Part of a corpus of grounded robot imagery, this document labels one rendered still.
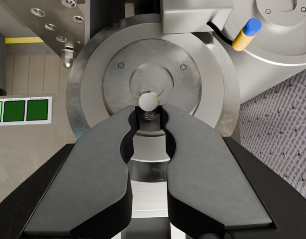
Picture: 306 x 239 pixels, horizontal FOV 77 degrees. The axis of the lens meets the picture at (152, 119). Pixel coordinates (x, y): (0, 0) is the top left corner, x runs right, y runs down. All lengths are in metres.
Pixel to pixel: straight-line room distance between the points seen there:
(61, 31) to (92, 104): 0.36
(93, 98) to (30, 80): 2.82
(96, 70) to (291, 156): 0.26
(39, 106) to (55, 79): 2.26
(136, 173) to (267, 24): 0.17
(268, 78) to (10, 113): 0.57
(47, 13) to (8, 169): 0.38
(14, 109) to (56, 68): 2.29
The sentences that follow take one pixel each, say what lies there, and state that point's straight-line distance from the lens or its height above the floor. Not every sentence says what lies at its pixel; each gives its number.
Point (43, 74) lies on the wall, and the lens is 2.92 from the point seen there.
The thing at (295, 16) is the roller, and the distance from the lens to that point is 0.22.
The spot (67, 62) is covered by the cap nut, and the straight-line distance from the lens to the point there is 0.57.
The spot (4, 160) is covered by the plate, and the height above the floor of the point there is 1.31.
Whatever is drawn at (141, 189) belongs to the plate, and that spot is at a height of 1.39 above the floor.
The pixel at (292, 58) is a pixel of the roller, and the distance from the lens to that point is 0.20.
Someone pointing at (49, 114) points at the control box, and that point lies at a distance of 0.56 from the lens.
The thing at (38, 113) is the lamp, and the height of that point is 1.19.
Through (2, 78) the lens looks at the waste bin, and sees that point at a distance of 2.57.
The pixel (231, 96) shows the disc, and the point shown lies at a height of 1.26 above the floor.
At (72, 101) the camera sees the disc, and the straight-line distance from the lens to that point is 0.18.
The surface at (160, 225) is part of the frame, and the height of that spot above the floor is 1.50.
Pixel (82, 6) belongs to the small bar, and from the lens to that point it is 0.40.
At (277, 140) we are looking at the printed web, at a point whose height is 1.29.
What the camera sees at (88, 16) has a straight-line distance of 0.22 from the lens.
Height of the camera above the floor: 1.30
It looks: 9 degrees down
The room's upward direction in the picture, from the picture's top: 178 degrees clockwise
